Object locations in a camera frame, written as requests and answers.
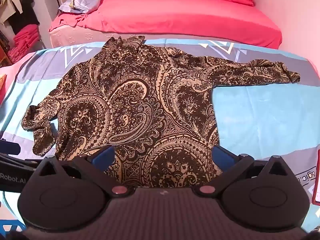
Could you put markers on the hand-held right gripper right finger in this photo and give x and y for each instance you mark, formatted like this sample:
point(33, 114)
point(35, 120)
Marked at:
point(222, 156)

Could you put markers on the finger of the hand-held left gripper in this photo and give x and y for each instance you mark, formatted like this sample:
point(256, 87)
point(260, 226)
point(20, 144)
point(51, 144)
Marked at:
point(17, 161)

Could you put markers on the pink under sheet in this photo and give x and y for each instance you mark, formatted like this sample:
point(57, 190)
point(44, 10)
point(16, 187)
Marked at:
point(10, 78)

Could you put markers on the white embossed mattress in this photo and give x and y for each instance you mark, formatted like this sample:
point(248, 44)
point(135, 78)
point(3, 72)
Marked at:
point(82, 36)

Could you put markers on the brown paisley shirt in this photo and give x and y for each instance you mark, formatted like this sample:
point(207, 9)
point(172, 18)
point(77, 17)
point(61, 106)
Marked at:
point(140, 105)

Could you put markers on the blue patterned blanket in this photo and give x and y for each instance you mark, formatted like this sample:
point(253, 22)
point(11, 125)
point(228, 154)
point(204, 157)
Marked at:
point(255, 110)

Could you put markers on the yellow cloth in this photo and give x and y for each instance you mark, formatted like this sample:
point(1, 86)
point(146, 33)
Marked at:
point(2, 81)

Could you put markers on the blue plastic object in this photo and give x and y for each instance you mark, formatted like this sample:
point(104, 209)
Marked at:
point(11, 226)

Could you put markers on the hanging clothes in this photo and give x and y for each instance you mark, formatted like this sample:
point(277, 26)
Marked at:
point(17, 5)

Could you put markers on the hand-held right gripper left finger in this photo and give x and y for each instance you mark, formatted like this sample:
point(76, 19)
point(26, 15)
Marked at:
point(103, 155)

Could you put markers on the blue grey crumpled cloth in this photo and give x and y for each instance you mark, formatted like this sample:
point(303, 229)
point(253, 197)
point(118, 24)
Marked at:
point(80, 3)

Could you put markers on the bed with pink sheet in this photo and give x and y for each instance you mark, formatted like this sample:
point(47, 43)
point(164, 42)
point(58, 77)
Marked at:
point(180, 17)

